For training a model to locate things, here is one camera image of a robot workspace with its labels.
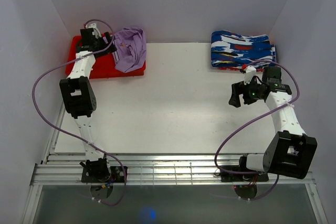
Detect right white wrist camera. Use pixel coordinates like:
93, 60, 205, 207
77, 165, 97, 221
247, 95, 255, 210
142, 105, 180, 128
241, 65, 257, 85

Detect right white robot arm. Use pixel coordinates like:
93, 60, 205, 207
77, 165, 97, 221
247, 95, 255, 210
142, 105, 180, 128
228, 66, 317, 180

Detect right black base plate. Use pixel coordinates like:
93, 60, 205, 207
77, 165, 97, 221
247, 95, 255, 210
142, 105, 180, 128
220, 165, 269, 183

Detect red folded trousers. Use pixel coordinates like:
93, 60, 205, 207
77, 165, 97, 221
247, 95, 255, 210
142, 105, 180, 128
218, 66, 264, 72

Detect blue patterned folded trousers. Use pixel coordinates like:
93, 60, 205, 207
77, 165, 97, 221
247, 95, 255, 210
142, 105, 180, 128
211, 30, 276, 70

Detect purple trousers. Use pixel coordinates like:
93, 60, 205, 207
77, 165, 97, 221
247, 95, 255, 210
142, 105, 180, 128
114, 26, 146, 73

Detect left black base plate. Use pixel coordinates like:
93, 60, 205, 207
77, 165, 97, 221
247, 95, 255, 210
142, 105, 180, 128
80, 166, 128, 183

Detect red plastic tray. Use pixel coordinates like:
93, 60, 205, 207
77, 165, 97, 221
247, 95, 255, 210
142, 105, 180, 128
65, 36, 146, 79

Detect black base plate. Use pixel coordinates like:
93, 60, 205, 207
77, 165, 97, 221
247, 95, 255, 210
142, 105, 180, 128
80, 166, 128, 183
220, 165, 269, 183

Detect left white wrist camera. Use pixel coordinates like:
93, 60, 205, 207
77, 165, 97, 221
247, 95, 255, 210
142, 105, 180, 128
84, 23, 100, 34

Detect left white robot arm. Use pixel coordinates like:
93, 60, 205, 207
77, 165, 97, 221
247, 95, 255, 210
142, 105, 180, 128
59, 23, 114, 182

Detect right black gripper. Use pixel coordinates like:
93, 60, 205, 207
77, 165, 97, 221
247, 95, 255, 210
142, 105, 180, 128
228, 77, 263, 108

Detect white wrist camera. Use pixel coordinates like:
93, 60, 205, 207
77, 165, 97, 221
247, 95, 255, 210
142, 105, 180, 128
84, 23, 100, 34
241, 65, 257, 85

